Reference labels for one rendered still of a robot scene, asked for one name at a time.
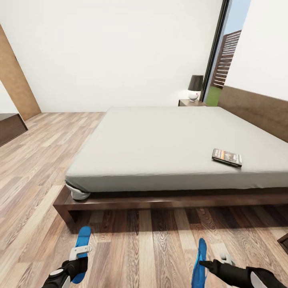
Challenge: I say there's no hardback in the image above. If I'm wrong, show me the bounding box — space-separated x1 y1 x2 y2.
212 148 242 167

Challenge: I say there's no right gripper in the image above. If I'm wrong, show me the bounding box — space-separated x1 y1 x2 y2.
199 259 241 288

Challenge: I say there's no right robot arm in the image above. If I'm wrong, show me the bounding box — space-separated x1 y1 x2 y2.
199 252 287 288

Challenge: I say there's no sandal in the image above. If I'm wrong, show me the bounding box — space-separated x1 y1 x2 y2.
72 226 92 284
191 238 207 288

